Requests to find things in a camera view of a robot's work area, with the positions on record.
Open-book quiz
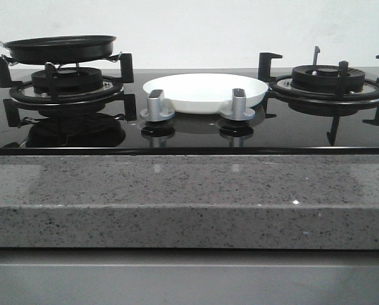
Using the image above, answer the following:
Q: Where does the silver right stove knob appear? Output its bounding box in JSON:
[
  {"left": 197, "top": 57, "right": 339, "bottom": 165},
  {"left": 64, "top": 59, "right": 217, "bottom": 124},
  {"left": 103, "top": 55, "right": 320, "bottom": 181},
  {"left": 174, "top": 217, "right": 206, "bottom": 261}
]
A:
[{"left": 219, "top": 88, "right": 256, "bottom": 121}]

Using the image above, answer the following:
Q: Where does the grey speckled stone countertop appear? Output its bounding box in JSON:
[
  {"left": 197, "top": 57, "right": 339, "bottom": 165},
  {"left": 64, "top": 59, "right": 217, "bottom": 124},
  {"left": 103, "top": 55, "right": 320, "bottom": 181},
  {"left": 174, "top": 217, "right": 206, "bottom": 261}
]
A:
[{"left": 0, "top": 155, "right": 379, "bottom": 250}]

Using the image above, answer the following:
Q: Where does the black frying pan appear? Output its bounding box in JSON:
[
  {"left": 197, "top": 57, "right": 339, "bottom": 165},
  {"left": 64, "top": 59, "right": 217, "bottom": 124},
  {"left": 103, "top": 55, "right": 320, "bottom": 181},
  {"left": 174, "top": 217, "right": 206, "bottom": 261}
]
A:
[{"left": 0, "top": 35, "right": 116, "bottom": 65}]

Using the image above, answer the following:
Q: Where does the black burner head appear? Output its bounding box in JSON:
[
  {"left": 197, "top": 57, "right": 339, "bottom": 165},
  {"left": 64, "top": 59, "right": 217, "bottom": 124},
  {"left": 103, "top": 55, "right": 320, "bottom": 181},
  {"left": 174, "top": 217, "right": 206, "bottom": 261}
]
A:
[
  {"left": 31, "top": 67, "right": 103, "bottom": 95},
  {"left": 291, "top": 65, "right": 365, "bottom": 91}
]

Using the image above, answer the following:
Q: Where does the silver left stove knob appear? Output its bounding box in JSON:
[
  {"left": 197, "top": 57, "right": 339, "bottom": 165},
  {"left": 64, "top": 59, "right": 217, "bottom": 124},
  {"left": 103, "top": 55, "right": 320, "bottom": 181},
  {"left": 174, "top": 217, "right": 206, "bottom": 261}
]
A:
[{"left": 140, "top": 90, "right": 175, "bottom": 122}]

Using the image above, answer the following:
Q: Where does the black right burner head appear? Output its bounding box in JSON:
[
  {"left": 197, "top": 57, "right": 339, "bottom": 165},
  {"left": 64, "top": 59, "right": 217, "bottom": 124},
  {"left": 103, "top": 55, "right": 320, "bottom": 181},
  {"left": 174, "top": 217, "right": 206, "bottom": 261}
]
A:
[{"left": 291, "top": 65, "right": 365, "bottom": 91}]

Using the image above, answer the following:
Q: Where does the black right burner grate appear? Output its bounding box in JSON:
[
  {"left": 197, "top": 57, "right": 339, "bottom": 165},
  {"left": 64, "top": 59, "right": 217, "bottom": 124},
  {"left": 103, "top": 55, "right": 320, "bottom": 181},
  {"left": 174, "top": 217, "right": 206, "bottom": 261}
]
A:
[{"left": 258, "top": 47, "right": 379, "bottom": 149}]

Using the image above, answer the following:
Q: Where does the black left burner grate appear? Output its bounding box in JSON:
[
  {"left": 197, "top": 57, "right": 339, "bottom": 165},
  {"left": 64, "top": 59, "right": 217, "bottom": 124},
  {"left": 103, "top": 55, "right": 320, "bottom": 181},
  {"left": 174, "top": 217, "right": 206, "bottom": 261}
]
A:
[{"left": 0, "top": 53, "right": 137, "bottom": 127}]

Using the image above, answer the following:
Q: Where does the white ceramic plate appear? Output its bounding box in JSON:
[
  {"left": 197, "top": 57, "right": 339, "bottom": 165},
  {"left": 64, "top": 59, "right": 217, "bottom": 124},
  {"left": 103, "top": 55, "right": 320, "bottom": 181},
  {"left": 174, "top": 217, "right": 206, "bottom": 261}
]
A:
[{"left": 143, "top": 73, "right": 268, "bottom": 114}]

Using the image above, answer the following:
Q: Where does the grey cabinet front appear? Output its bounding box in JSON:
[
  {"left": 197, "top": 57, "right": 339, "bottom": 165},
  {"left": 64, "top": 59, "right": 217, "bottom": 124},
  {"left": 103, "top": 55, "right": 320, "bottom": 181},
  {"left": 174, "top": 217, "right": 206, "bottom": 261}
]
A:
[{"left": 0, "top": 250, "right": 379, "bottom": 304}]

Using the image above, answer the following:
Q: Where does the black glass gas cooktop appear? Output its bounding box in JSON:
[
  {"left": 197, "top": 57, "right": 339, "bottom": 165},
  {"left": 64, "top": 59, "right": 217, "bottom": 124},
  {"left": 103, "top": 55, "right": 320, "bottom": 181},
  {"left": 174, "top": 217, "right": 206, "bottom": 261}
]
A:
[{"left": 0, "top": 70, "right": 379, "bottom": 156}]

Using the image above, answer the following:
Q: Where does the silver stove knob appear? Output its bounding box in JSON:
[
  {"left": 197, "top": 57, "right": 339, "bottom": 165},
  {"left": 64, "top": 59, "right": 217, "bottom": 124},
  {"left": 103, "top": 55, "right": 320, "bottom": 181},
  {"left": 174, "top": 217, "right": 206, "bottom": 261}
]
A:
[
  {"left": 140, "top": 90, "right": 175, "bottom": 122},
  {"left": 219, "top": 88, "right": 256, "bottom": 121}
]

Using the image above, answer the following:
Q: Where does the black left burner head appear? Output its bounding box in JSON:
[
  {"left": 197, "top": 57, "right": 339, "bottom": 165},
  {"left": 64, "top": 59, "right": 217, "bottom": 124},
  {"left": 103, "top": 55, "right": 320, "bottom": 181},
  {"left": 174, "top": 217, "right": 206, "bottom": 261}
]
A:
[{"left": 31, "top": 67, "right": 103, "bottom": 95}]

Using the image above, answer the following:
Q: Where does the black burner grate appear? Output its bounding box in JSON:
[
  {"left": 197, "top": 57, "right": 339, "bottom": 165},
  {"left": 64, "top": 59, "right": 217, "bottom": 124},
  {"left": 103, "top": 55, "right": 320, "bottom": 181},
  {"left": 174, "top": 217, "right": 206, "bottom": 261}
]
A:
[
  {"left": 258, "top": 47, "right": 379, "bottom": 149},
  {"left": 0, "top": 53, "right": 137, "bottom": 127}
]

